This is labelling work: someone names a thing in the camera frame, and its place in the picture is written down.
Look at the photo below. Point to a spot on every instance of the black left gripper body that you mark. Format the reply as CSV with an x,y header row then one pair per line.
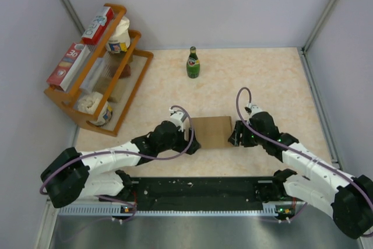
x,y
179,144

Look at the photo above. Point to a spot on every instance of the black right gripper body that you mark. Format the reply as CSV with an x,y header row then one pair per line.
x,y
249,137

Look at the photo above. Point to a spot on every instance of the brown cardboard box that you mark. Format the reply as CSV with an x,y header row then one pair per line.
x,y
213,132

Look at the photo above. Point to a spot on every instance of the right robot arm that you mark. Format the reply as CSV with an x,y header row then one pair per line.
x,y
314,173

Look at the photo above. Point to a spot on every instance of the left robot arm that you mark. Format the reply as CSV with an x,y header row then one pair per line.
x,y
74,175

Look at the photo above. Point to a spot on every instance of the red white box lower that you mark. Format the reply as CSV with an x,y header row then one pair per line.
x,y
68,66

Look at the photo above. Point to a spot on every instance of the red white box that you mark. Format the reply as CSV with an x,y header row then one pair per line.
x,y
68,66
97,26

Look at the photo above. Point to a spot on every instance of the red white box upper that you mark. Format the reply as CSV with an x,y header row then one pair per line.
x,y
97,26

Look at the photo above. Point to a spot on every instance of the green glass bottle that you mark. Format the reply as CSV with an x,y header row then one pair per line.
x,y
193,64

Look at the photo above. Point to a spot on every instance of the orange wooden rack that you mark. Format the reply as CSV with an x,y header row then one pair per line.
x,y
116,76

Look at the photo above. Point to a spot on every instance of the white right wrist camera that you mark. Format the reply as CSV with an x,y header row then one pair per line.
x,y
252,109

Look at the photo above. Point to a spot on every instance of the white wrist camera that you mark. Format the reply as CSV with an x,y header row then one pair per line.
x,y
252,109
180,118

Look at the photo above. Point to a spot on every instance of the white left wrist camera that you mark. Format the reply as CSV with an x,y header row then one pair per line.
x,y
180,118

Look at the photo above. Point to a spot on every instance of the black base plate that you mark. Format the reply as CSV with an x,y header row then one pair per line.
x,y
203,193

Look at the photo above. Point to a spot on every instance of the grey cable duct rail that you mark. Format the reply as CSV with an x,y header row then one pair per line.
x,y
121,209

